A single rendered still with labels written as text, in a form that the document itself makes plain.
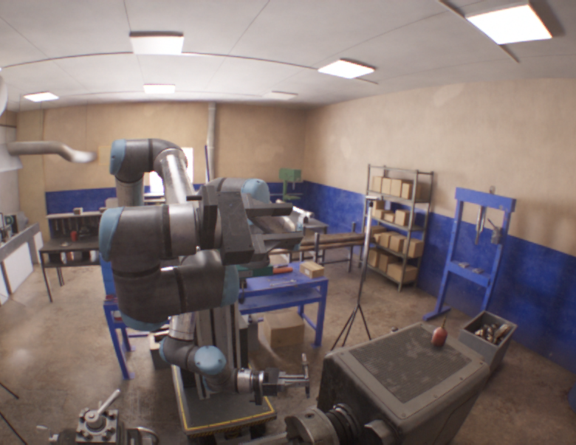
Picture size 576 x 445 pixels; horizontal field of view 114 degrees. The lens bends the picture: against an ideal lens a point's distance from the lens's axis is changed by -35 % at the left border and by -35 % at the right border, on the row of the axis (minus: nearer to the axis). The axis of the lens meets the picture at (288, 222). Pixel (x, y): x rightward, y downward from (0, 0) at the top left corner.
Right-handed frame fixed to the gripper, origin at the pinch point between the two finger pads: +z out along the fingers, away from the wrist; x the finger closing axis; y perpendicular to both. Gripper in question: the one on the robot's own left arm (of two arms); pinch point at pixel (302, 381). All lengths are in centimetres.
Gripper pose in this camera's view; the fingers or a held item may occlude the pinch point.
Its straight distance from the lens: 104.1
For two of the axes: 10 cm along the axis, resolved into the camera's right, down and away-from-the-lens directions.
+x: 0.4, 0.7, 10.0
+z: 10.0, -0.4, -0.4
